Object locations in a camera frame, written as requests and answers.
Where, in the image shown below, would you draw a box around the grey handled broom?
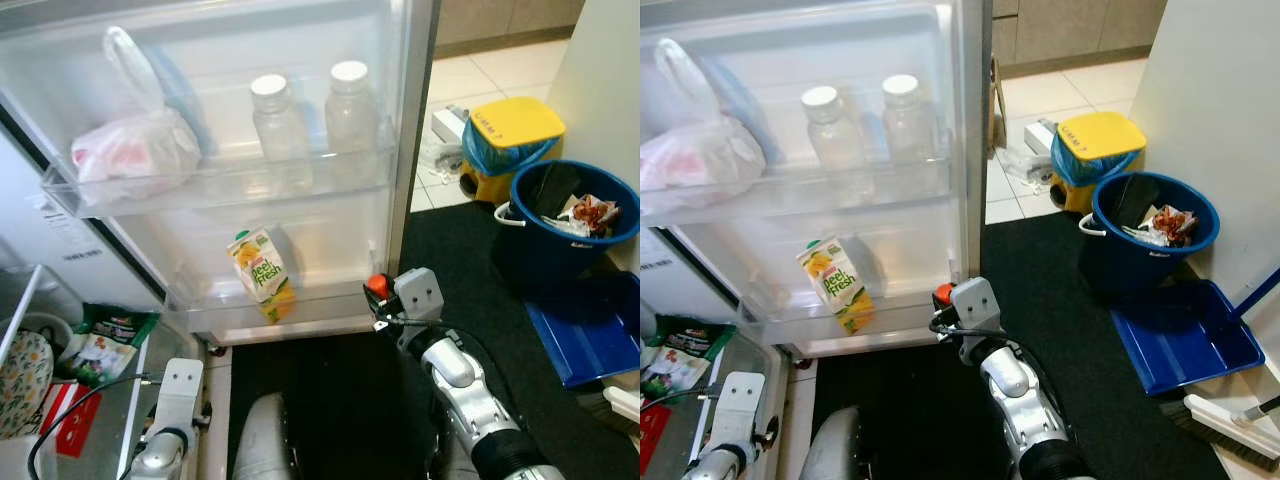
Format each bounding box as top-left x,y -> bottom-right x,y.
1160,392 -> 1280,473
575,385 -> 640,438

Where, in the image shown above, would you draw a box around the clear crumpled plastic bag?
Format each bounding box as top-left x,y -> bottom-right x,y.
418,140 -> 467,189
1000,145 -> 1053,193

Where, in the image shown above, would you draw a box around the red white crumpled wrappers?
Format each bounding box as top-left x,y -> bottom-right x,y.
1125,205 -> 1199,249
545,192 -> 623,239

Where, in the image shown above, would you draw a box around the yellow green juice carton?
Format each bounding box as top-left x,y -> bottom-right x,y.
797,236 -> 877,337
228,228 -> 299,325

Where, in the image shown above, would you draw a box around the blue plastic bag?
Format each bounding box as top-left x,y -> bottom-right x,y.
150,45 -> 218,158
712,55 -> 776,166

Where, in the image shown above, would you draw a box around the blue plastic bucket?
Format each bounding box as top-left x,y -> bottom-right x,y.
493,160 -> 640,293
1078,172 -> 1222,298

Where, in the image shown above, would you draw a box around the green food packet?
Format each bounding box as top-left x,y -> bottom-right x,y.
60,305 -> 161,388
640,315 -> 714,403

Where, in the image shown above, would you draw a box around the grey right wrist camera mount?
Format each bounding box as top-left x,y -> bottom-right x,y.
393,267 -> 447,347
948,278 -> 1003,367

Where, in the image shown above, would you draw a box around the beige kitchen cabinets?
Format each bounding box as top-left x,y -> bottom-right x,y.
995,0 -> 1168,77
435,0 -> 587,57

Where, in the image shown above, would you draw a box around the clear fridge crisper drawer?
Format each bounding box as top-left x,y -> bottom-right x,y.
0,265 -> 208,480
640,330 -> 793,480

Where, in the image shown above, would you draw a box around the bright blue left wrist camera mount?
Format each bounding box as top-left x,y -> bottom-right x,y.
150,358 -> 207,453
705,372 -> 768,467

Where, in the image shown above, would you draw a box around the silver fridge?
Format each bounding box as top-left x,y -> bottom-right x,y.
0,0 -> 443,480
640,0 -> 993,480

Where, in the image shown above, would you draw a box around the blue long-handled dustpan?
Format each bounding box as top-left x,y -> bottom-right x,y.
525,275 -> 640,391
1110,265 -> 1280,399

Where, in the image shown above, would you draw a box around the clear bottle white cap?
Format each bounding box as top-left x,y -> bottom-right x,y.
880,73 -> 938,193
325,60 -> 383,183
250,74 -> 314,197
800,85 -> 865,207

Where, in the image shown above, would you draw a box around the small white box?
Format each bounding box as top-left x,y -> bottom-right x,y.
1022,118 -> 1062,157
430,105 -> 472,143

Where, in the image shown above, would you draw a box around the white pink plastic bag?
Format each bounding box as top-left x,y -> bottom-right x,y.
70,25 -> 203,207
640,38 -> 771,198

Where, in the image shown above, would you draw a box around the floral patterned bowl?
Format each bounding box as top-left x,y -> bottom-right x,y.
0,330 -> 54,441

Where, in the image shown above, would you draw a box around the silver robot leg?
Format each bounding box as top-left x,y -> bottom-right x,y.
232,393 -> 297,480
797,405 -> 867,480

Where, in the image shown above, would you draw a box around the yellow lid trash bin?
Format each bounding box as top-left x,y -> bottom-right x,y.
1050,111 -> 1149,215
460,96 -> 567,207

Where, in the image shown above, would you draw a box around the clear fridge door shelf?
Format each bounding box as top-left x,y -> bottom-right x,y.
640,155 -> 956,229
165,275 -> 393,337
40,145 -> 401,221
745,285 -> 959,349

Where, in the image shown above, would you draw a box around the red flat packet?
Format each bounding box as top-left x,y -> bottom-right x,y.
40,380 -> 103,459
640,400 -> 673,473

